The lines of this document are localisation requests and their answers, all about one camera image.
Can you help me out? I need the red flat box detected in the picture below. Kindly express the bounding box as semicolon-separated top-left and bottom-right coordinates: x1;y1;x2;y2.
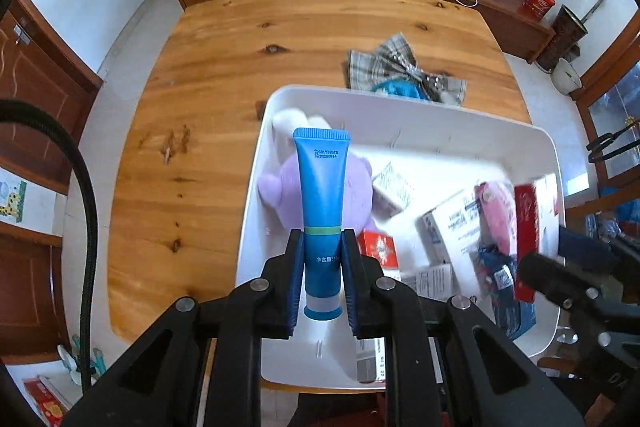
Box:
22;374;71;427

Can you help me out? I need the blue tube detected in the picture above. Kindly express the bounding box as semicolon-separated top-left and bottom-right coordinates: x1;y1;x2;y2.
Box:
292;127;353;322

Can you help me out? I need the red bucket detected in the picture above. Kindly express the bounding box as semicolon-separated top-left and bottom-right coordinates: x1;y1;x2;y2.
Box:
521;0;556;20

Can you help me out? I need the grey and white box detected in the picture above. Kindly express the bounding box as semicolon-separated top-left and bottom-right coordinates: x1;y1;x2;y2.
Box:
355;337;386;383

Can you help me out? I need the black corrugated hose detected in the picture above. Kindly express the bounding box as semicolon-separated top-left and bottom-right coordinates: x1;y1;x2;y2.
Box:
0;99;99;390

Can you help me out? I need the blue scrunchie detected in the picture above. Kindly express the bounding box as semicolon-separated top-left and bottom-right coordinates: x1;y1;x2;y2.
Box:
372;77;431;102

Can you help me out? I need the brown wooden door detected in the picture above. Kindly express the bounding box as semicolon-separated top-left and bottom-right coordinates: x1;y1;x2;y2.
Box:
0;0;104;366

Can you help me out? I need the plaid cloth bow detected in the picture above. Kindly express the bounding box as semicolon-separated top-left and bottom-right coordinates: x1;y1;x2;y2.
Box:
347;33;469;108

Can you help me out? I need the white barcode medicine box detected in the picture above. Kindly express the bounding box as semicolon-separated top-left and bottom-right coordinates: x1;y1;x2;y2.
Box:
372;162;416;221

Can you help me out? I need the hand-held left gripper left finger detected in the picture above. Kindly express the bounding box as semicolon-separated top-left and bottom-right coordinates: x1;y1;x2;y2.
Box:
60;229;306;427

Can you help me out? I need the red and white box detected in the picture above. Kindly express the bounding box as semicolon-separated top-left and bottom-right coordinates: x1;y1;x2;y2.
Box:
357;229;401;284

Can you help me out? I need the white pot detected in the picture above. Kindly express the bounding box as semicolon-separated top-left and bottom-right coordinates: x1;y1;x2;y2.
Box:
550;57;584;97

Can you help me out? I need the purple plush toy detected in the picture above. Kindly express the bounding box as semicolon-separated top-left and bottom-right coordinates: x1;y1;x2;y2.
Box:
257;107;382;239

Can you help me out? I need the black metal chair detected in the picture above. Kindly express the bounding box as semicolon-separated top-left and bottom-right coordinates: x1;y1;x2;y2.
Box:
585;117;640;168

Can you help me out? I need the dark blue packet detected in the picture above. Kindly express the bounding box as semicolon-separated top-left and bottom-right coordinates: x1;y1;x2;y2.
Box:
475;247;537;341

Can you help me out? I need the white plastic bin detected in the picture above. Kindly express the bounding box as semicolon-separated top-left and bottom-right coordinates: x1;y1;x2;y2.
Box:
235;84;567;394

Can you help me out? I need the long thin stick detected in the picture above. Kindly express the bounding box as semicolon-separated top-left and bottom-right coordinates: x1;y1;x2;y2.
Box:
582;0;619;26

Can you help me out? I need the tall dark vase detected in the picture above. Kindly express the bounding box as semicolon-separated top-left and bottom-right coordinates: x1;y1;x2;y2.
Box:
537;4;589;73

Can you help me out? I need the colourful wall picture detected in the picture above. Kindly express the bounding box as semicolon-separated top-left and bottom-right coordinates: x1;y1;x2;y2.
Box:
0;179;29;224

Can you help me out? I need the pink packet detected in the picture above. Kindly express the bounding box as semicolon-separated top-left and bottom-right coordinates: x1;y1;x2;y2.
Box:
475;181;519;256

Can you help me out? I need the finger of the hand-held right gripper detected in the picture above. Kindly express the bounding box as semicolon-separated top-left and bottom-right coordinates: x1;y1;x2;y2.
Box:
517;252;607;324
557;226;640;279

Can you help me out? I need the white box blue print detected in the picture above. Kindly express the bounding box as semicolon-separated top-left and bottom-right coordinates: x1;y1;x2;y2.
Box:
417;189;484;269

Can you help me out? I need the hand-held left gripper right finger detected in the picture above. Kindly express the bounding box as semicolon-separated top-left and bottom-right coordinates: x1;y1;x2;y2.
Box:
340;229;586;427

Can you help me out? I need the teal plastic item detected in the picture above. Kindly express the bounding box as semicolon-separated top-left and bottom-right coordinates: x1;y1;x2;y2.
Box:
57;334;109;383

